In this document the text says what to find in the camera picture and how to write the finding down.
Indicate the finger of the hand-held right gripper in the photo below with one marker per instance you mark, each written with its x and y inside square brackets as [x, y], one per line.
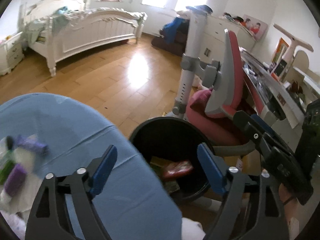
[250, 130]
[262, 125]

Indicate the red snack packet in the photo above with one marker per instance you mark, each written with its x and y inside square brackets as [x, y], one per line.
[178, 168]

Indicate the white nightstand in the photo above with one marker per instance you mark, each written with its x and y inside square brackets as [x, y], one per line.
[12, 52]

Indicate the person's right forearm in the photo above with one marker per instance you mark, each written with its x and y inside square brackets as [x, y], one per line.
[290, 212]

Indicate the black trash bin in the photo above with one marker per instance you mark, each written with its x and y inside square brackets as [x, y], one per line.
[175, 140]

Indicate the blue tablecloth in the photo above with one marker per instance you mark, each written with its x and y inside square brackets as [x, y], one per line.
[87, 130]

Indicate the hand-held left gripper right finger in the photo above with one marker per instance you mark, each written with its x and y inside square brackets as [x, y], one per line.
[212, 170]

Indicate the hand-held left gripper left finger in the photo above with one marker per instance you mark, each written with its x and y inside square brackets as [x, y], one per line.
[103, 172]

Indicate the white mesh sponge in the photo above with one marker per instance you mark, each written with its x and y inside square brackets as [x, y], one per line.
[15, 200]

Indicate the white study desk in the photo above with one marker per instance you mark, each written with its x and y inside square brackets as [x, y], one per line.
[282, 100]

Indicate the pink grey desk chair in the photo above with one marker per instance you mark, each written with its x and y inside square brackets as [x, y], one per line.
[232, 80]

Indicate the pile of clothes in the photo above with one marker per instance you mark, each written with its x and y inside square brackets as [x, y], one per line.
[200, 9]

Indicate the white wooden bed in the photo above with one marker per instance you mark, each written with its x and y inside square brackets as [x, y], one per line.
[95, 35]

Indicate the purple packet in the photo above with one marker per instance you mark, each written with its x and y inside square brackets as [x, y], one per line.
[32, 143]
[16, 180]

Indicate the green bedding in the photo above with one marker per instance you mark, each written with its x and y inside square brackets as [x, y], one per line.
[35, 30]

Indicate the black wrist band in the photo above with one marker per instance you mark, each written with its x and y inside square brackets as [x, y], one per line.
[288, 200]

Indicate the photo poster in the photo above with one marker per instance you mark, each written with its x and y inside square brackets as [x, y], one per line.
[255, 26]

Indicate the white blurred packet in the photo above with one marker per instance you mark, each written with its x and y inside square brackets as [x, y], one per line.
[25, 160]

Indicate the blue garment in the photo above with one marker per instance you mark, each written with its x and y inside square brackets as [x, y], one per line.
[173, 30]

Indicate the green packet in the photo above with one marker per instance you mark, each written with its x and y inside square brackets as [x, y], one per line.
[6, 171]

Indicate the white dresser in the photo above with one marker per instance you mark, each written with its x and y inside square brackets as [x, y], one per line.
[217, 35]

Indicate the brown armchair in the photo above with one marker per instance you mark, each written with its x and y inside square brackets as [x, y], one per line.
[172, 47]

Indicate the teal plush toy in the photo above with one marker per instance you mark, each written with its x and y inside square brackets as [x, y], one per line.
[61, 10]

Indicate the small black board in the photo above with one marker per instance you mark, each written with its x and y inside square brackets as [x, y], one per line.
[279, 67]

